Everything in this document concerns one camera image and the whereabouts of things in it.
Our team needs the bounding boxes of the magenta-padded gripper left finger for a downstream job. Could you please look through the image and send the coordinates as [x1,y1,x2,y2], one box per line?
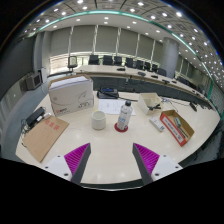
[41,142,92,185]

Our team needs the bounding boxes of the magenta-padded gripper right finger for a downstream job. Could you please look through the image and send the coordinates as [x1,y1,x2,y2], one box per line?
[132,142,184,186]

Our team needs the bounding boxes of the clear plastic water bottle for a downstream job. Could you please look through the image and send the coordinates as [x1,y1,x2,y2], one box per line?
[116,99,134,132]

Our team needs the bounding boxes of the black marker pen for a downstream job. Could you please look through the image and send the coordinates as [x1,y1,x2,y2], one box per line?
[179,125,189,138]

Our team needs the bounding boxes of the red-edged cardboard box lid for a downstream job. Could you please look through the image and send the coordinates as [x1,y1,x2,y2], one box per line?
[159,109,196,147]

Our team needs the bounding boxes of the white remote control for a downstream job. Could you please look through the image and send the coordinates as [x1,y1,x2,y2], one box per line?
[148,116,165,133]

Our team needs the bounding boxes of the small black gadget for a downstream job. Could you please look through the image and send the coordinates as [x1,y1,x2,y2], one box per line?
[148,103,162,111]

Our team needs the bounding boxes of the white ceramic cup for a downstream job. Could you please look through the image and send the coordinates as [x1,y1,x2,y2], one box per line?
[91,110,107,131]

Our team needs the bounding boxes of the flat round red coaster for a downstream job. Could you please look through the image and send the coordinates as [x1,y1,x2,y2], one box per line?
[114,122,129,133]

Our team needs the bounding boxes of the small white open box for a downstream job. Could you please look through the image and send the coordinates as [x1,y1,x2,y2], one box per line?
[137,92,163,116]

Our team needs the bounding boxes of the white copy paper carton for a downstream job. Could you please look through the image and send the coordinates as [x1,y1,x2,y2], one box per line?
[47,74,95,117]

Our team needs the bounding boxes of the white printed paper sheet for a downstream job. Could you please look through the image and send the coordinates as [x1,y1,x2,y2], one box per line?
[97,98,137,116]

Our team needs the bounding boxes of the black flat bag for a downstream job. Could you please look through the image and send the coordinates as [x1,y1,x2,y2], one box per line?
[96,85,120,100]

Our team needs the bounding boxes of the grey box monitor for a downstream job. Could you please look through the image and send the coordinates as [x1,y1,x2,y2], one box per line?
[19,72,43,93]

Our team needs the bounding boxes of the long curved conference desk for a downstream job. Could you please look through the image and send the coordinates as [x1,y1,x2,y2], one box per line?
[71,64,214,111]

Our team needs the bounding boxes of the row of black office chairs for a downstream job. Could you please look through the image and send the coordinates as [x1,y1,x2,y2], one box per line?
[67,54,191,86]

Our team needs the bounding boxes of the round ceiling lights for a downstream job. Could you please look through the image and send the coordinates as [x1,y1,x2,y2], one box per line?
[23,0,224,78]

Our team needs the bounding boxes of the black power adapter with cables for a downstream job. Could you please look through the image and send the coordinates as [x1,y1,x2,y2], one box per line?
[21,106,53,133]

